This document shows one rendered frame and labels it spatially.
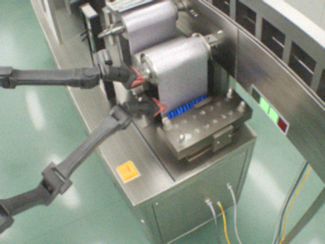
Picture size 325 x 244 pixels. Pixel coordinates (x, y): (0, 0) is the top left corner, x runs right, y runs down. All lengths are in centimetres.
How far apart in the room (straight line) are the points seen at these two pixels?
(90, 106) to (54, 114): 134
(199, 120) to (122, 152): 37
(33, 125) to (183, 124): 191
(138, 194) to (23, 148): 174
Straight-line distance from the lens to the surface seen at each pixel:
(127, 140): 164
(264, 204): 248
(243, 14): 136
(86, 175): 266
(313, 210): 179
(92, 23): 149
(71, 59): 215
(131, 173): 151
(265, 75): 131
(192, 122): 150
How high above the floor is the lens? 221
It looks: 51 degrees down
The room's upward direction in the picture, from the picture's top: 7 degrees counter-clockwise
